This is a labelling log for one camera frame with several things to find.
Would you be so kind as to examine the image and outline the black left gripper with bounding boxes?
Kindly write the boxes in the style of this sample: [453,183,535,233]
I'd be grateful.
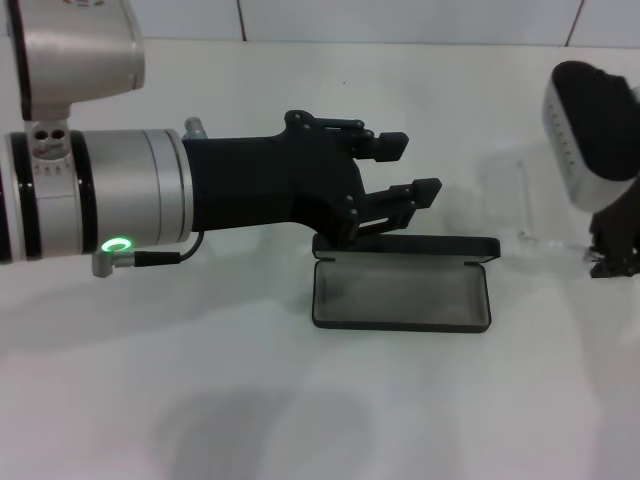
[182,109,444,247]

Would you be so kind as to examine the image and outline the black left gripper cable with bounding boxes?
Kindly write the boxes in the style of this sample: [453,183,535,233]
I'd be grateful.
[91,230,204,277]

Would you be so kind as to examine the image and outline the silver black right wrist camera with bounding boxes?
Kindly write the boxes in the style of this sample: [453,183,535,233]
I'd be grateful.
[542,59,640,212]

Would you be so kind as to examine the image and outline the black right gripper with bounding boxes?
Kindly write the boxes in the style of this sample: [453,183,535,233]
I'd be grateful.
[587,175,640,280]

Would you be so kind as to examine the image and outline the black glasses case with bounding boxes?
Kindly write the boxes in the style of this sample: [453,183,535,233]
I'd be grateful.
[310,233,501,331]

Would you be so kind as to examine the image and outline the clear transparent glasses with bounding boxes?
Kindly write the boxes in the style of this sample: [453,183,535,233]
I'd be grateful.
[477,154,599,256]

